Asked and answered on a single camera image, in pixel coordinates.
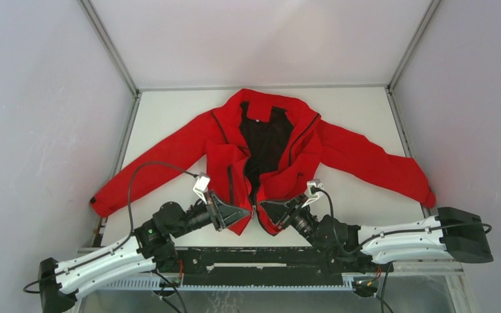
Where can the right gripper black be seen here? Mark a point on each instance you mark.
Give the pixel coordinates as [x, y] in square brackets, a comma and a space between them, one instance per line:
[278, 211]

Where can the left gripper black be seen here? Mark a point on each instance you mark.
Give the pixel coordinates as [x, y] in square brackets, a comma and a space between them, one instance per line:
[226, 214]

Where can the red jacket black lining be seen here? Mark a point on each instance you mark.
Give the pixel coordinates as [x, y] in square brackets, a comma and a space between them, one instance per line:
[259, 147]

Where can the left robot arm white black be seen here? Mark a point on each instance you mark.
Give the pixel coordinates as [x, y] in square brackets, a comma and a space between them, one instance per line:
[146, 248]

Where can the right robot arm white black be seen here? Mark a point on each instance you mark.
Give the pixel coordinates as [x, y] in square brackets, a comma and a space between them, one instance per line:
[452, 234]

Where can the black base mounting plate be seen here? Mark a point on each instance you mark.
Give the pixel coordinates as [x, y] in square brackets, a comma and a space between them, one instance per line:
[263, 267]

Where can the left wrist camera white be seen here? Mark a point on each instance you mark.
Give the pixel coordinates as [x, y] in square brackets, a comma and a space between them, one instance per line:
[201, 185]

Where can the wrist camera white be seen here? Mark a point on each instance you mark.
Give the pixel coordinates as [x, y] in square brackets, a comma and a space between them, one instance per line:
[312, 192]
[201, 185]

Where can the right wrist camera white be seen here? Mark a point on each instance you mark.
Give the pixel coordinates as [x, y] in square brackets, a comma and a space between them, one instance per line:
[312, 192]

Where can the white slotted cable duct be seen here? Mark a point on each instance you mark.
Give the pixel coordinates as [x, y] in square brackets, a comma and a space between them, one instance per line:
[347, 283]

